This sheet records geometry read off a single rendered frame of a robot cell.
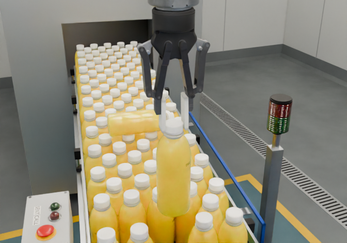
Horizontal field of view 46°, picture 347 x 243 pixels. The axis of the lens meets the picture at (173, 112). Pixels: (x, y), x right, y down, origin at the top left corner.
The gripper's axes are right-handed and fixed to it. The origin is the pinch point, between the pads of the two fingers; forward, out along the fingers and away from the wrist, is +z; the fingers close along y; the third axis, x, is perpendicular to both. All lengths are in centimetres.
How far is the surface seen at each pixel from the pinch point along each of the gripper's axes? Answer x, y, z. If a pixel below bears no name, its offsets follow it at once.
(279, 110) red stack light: 23.6, 36.0, 13.8
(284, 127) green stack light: 23.2, 38.2, 19.2
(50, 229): 3.5, -26.3, 26.1
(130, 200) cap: 11.0, -8.0, 27.2
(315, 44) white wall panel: 378, 278, 104
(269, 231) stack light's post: 25, 38, 58
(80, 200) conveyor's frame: 42, -20, 47
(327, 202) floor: 124, 137, 136
